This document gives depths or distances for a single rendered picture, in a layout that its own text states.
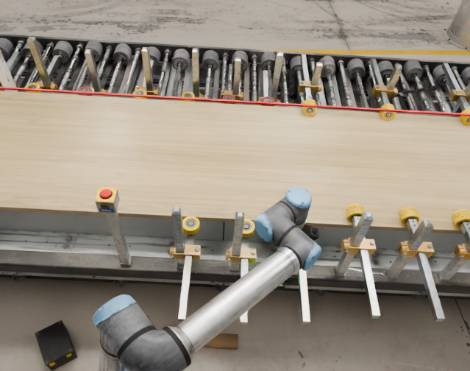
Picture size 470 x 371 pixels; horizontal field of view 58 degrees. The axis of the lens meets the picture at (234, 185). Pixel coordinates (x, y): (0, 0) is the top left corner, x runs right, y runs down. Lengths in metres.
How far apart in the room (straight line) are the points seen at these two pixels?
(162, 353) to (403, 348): 1.96
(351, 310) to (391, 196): 0.92
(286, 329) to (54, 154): 1.64
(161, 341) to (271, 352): 1.57
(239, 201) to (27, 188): 1.00
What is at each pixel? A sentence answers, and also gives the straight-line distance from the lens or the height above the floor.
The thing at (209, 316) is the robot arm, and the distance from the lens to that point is 1.18.
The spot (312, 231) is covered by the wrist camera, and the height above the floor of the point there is 1.16.
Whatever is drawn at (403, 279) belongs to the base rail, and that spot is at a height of 0.70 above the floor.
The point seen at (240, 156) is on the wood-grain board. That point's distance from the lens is 2.19.
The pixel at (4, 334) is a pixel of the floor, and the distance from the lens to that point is 2.91.
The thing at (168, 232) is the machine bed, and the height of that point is 0.66.
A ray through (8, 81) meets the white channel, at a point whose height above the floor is 0.97.
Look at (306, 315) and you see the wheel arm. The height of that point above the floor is 0.86.
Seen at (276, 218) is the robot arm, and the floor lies 1.37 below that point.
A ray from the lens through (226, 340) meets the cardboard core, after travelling 2.56.
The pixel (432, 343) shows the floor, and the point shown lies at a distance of 2.95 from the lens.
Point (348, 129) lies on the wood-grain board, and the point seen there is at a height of 0.90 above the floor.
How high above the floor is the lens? 2.49
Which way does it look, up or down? 51 degrees down
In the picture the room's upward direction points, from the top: 5 degrees clockwise
